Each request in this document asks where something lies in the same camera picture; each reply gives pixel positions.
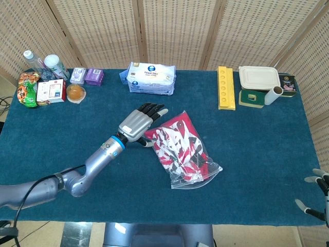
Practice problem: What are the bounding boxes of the white blue wipes pack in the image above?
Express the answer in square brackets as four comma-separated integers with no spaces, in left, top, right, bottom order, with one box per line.
[119,61,177,96]

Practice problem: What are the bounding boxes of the clear plastic zip bag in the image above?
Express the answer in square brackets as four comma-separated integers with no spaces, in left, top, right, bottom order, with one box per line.
[143,110,224,190]

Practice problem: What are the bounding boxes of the white paper roll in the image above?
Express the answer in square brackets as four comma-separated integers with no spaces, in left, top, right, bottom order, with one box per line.
[264,86,284,105]

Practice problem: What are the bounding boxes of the black meat tin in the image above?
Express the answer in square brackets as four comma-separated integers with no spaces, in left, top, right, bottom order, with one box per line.
[278,74,299,98]

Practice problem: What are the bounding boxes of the woven folding screen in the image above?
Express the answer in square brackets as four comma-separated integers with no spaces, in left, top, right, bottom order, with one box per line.
[0,0,329,247]

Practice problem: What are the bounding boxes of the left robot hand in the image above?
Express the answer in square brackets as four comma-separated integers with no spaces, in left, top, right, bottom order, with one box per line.
[118,102,169,148]

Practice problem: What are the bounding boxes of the clear plastic water bottle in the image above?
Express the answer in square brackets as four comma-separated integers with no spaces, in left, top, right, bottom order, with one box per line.
[23,50,51,79]

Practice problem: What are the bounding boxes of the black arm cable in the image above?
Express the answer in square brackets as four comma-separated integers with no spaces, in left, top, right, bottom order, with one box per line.
[12,164,87,247]

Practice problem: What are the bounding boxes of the beige lidded lunch box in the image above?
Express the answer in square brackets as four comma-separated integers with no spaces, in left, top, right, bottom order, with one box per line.
[238,66,281,91]

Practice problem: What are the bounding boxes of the green orange snack pouch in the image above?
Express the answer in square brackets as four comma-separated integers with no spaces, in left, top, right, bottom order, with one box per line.
[16,72,42,109]

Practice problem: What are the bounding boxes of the red white patterned cloth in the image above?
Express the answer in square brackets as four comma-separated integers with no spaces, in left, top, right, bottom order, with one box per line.
[145,114,210,182]

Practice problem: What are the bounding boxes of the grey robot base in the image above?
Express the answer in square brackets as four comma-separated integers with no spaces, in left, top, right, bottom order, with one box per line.
[102,222,215,247]

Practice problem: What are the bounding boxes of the clear box purple contents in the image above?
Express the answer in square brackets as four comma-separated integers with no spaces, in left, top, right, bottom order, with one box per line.
[69,67,87,85]

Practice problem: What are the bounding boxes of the blue carpet table mat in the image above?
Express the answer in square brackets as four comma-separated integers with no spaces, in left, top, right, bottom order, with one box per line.
[0,68,321,227]

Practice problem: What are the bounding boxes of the white red carton box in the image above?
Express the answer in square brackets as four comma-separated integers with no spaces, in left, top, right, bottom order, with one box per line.
[36,79,67,106]

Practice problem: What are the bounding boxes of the purple carton box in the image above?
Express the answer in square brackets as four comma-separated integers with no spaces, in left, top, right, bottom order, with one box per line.
[84,68,105,86]

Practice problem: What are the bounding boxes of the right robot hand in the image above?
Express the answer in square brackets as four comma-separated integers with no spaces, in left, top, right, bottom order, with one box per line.
[295,168,329,228]

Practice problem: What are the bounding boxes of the green gold box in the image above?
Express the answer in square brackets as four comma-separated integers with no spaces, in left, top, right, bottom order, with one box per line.
[238,89,267,109]

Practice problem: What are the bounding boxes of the orange jelly cup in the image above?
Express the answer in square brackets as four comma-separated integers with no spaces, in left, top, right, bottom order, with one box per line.
[66,84,87,104]

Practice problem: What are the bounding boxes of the yellow holed block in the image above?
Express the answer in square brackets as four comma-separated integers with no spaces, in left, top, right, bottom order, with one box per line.
[217,66,236,111]

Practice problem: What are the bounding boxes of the black floor cables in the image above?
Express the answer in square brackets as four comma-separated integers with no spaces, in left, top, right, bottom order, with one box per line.
[0,97,11,114]

